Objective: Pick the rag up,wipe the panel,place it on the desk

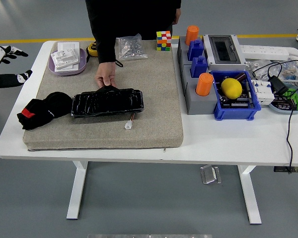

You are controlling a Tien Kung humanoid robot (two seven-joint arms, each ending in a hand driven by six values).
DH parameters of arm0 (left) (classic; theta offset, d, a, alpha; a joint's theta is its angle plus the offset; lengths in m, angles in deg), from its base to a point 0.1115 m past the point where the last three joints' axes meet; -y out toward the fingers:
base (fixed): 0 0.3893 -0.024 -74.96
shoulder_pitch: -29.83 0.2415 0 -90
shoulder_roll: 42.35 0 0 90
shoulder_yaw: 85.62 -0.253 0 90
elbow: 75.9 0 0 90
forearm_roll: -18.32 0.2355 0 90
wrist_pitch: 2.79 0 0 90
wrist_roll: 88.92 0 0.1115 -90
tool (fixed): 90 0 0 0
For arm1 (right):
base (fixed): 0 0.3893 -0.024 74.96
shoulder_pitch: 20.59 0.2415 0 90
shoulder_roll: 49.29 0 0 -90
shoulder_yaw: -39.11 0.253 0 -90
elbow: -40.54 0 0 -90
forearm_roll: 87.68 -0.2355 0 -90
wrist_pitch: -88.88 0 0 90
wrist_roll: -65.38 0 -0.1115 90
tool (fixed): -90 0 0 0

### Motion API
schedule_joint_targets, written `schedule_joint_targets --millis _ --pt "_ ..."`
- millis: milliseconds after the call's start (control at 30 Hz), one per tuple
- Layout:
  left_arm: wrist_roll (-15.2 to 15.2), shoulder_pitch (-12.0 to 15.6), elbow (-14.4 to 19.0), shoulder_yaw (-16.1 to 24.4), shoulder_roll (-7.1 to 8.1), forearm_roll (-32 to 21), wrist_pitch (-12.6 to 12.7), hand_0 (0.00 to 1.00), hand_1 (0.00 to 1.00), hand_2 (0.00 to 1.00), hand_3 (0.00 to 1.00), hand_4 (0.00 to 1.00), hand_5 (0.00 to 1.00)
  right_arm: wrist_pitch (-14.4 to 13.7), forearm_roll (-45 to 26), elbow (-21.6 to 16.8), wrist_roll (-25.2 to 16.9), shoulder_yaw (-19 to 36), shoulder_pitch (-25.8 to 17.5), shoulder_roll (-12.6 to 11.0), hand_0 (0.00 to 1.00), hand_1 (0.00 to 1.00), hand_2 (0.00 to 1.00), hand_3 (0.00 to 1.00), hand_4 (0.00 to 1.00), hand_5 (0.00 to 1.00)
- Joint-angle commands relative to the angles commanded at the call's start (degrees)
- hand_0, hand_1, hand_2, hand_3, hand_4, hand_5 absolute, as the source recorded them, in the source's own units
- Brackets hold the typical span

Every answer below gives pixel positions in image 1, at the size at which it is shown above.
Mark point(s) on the black control box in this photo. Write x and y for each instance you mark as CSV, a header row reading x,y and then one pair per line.
x,y
279,169

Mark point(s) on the black power adapter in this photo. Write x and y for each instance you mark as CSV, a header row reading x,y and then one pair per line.
x,y
278,85

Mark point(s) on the yellow lemon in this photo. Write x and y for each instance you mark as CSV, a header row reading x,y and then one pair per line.
x,y
231,88

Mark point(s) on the purple tray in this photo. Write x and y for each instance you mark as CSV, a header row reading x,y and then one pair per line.
x,y
82,63

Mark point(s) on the white table leg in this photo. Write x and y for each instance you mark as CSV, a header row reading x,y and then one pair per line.
x,y
250,196
75,193

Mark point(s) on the grey-brown mat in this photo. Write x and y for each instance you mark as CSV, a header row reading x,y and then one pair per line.
x,y
151,99

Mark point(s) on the white switch plate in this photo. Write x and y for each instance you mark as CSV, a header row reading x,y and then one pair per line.
x,y
68,45

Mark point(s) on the black rag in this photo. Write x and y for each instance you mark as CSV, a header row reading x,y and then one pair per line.
x,y
54,104

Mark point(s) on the clear bag of parts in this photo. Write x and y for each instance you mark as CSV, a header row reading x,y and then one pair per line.
x,y
257,65

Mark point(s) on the blue plastic bin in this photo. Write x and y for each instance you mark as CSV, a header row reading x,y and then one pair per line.
x,y
236,114

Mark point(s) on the person's right forearm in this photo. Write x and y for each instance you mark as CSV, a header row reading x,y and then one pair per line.
x,y
105,47

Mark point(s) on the person's left hand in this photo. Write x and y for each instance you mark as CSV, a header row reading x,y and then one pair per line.
x,y
177,16

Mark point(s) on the glossy black panel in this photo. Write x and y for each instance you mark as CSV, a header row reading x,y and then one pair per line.
x,y
109,101

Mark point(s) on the colourful puzzle cube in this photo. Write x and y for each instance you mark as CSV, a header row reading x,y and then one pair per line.
x,y
164,41

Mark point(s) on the blue block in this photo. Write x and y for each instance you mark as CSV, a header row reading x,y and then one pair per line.
x,y
199,68
195,50

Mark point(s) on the white circuit breaker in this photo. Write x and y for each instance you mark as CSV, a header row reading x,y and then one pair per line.
x,y
263,95

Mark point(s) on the orange cylinder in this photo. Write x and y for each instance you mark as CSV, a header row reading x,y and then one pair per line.
x,y
204,85
191,34

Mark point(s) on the person's right hand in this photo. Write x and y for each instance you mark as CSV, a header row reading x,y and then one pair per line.
x,y
105,72

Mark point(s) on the metal bracket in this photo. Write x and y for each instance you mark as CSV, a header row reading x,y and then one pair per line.
x,y
209,174

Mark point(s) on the white electrical distribution box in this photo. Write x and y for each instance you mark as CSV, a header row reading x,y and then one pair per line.
x,y
223,50

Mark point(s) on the white power strip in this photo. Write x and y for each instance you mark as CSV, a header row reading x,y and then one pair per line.
x,y
263,50

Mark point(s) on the brown cylinder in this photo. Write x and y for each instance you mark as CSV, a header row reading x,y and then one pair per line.
x,y
241,77

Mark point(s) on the green plastic part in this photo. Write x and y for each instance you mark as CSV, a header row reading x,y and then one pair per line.
x,y
296,99

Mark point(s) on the person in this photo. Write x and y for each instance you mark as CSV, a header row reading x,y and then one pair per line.
x,y
139,15

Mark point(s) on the clear bag of screws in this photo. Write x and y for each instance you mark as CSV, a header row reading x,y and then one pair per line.
x,y
130,48

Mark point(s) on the yellow tape measure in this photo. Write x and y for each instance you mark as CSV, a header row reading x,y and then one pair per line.
x,y
92,49

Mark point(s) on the dark circuit board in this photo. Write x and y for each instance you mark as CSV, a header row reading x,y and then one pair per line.
x,y
238,102

